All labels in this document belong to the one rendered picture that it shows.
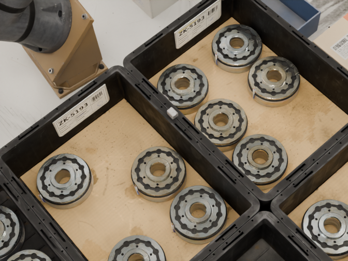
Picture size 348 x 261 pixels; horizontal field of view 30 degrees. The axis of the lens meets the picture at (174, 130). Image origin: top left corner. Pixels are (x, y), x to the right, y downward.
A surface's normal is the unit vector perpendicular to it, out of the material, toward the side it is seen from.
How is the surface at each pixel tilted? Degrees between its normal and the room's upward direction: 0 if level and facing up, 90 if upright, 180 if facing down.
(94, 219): 0
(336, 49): 0
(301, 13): 90
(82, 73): 90
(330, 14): 0
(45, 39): 81
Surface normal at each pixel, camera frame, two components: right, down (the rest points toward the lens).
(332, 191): -0.07, -0.47
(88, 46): 0.57, 0.71
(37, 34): 0.36, 0.67
